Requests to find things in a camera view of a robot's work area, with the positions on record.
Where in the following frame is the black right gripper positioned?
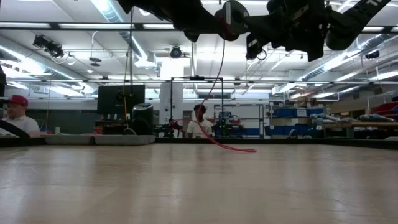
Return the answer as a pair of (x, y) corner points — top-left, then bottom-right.
(244, 0), (327, 62)

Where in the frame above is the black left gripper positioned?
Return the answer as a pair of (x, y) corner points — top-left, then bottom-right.
(136, 0), (223, 43)

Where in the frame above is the black wire spool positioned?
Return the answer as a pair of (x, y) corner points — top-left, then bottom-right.
(214, 0), (249, 42)

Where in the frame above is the thin red wire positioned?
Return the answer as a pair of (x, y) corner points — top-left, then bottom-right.
(194, 29), (258, 154)

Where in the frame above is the person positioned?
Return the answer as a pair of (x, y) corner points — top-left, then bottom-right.
(186, 104), (215, 139)
(0, 95), (41, 138)

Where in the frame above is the grey fabric bundle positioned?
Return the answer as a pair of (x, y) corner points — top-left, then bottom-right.
(310, 113), (341, 123)
(360, 114), (396, 123)

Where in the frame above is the black display screen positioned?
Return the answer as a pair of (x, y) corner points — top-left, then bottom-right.
(97, 84), (146, 116)

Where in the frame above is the black crossbar with light strips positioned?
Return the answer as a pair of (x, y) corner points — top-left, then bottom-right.
(0, 21), (398, 34)

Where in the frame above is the wooden workbench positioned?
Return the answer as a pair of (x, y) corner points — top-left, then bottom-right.
(323, 121), (398, 139)

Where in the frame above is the grey tool kit case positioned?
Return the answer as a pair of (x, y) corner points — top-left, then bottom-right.
(44, 133), (156, 146)

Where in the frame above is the black equipment cart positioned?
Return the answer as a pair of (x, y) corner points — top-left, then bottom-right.
(95, 119), (133, 136)

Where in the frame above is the red storage bin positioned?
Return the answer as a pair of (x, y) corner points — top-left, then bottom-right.
(369, 101), (396, 116)

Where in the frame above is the black leader rig frame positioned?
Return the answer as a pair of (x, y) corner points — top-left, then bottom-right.
(169, 76), (224, 138)

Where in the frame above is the silver ceiling duct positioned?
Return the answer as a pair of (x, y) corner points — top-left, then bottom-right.
(300, 33), (398, 82)
(0, 46), (75, 81)

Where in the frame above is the wall shelving with blue bins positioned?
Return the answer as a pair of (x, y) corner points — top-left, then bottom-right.
(269, 105), (327, 138)

